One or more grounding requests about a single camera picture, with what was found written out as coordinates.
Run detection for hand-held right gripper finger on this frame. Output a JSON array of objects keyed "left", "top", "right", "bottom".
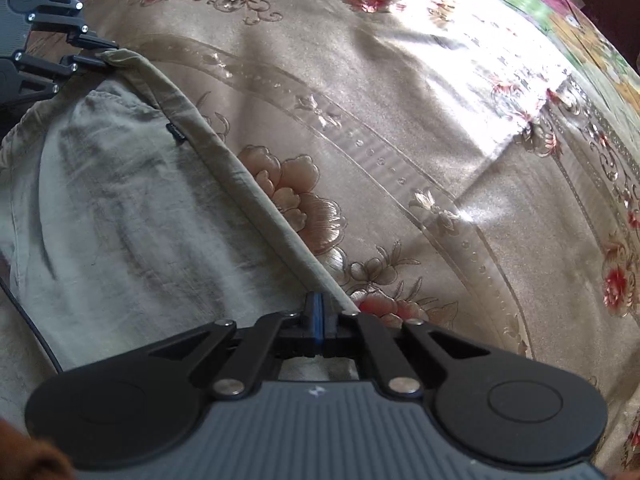
[
  {"left": 320, "top": 292, "right": 482, "bottom": 399},
  {"left": 149, "top": 292, "right": 321, "bottom": 402}
]

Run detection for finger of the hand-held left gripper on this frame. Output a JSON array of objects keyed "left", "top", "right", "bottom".
[
  {"left": 10, "top": 51, "right": 110, "bottom": 106},
  {"left": 27, "top": 0, "right": 119, "bottom": 52}
]

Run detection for black cable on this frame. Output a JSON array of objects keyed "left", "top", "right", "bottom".
[{"left": 0, "top": 276, "right": 64, "bottom": 374}]

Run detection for grey-green pants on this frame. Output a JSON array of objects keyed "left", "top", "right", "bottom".
[{"left": 0, "top": 47, "right": 362, "bottom": 381}]

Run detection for pink floral bed sheet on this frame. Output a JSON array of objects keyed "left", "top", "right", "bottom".
[{"left": 62, "top": 0, "right": 640, "bottom": 111}]

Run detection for golden floral bedspread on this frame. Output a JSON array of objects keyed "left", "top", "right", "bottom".
[{"left": 0, "top": 0, "right": 640, "bottom": 480}]

